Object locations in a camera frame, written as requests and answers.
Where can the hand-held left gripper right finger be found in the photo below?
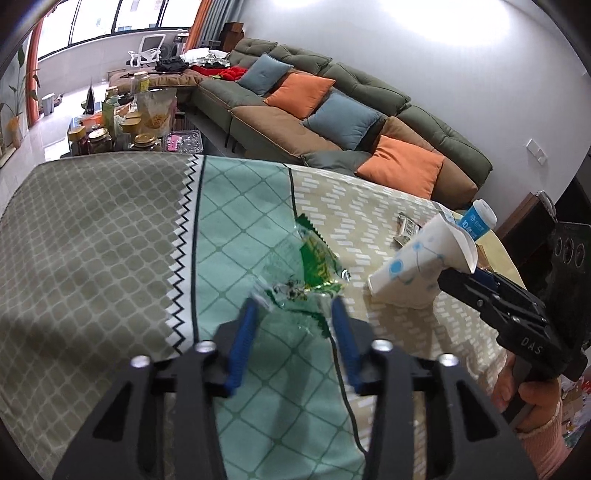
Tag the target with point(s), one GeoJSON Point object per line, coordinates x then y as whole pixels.
{"type": "Point", "coordinates": [344, 337]}

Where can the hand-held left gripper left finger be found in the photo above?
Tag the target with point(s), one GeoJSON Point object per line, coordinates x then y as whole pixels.
{"type": "Point", "coordinates": [242, 332]}

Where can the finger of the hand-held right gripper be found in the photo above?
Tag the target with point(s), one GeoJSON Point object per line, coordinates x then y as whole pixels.
{"type": "Point", "coordinates": [489, 307]}
{"type": "Point", "coordinates": [517, 290]}

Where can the green clear plastic wrapper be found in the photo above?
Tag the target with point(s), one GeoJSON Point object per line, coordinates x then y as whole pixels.
{"type": "Point", "coordinates": [318, 272]}

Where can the white paper cup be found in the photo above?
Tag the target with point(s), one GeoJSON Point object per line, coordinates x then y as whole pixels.
{"type": "Point", "coordinates": [415, 272]}

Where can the person's right forearm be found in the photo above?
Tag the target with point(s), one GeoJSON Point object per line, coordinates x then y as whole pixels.
{"type": "Point", "coordinates": [545, 447]}

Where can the person's right hand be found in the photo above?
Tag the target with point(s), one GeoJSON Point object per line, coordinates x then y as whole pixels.
{"type": "Point", "coordinates": [540, 401]}

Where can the dark wooden furniture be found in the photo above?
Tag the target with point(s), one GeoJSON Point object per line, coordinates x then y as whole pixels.
{"type": "Point", "coordinates": [526, 221]}

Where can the blue label paper cup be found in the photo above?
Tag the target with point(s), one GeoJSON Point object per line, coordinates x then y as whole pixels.
{"type": "Point", "coordinates": [480, 219]}

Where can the crumpled printed wrapper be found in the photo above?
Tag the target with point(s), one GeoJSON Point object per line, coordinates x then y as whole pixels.
{"type": "Point", "coordinates": [408, 228]}

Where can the orange cushion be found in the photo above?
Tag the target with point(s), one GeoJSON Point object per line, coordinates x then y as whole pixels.
{"type": "Point", "coordinates": [401, 166]}
{"type": "Point", "coordinates": [300, 94]}

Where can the grey-green cushion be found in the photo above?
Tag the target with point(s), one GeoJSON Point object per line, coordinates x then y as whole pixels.
{"type": "Point", "coordinates": [337, 161]}

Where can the patterned tablecloth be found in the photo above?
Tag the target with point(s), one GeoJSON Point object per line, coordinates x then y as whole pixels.
{"type": "Point", "coordinates": [92, 240]}

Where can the clear plastic tray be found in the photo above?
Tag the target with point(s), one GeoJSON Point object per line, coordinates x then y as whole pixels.
{"type": "Point", "coordinates": [184, 142]}

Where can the green sofa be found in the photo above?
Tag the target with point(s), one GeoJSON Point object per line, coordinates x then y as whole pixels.
{"type": "Point", "coordinates": [415, 106]}

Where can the blue cushion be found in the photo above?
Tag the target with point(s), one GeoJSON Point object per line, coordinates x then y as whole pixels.
{"type": "Point", "coordinates": [265, 74]}
{"type": "Point", "coordinates": [344, 120]}

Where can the yellow snack bag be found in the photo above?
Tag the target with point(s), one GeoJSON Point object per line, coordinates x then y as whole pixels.
{"type": "Point", "coordinates": [157, 113]}

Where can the group of glass jars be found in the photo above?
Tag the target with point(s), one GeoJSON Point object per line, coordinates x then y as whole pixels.
{"type": "Point", "coordinates": [99, 141]}

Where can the red cloth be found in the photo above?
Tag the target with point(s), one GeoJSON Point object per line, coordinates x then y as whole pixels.
{"type": "Point", "coordinates": [226, 74]}

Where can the black cloth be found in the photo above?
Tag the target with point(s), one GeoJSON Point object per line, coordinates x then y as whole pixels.
{"type": "Point", "coordinates": [171, 65]}

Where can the white crumpled cloth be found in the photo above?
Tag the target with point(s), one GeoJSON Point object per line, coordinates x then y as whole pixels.
{"type": "Point", "coordinates": [207, 57]}

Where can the brown wooden box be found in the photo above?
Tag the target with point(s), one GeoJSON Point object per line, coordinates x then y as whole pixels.
{"type": "Point", "coordinates": [232, 36]}

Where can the white office chair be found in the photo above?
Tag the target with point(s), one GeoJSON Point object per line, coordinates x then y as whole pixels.
{"type": "Point", "coordinates": [147, 50]}

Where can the small white bin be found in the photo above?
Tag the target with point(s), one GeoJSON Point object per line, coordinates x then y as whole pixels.
{"type": "Point", "coordinates": [49, 105]}

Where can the orange curtain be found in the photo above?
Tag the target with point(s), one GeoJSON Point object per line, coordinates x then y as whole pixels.
{"type": "Point", "coordinates": [199, 23]}
{"type": "Point", "coordinates": [33, 78]}

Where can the grey curtain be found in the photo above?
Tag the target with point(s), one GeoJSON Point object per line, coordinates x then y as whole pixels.
{"type": "Point", "coordinates": [228, 14]}

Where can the potted green plant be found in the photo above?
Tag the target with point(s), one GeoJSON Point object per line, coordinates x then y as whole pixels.
{"type": "Point", "coordinates": [18, 101]}

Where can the large window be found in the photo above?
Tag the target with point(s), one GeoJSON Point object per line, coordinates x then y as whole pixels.
{"type": "Point", "coordinates": [115, 23]}

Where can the white wall switch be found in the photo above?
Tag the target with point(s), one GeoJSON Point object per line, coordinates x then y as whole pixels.
{"type": "Point", "coordinates": [536, 150]}

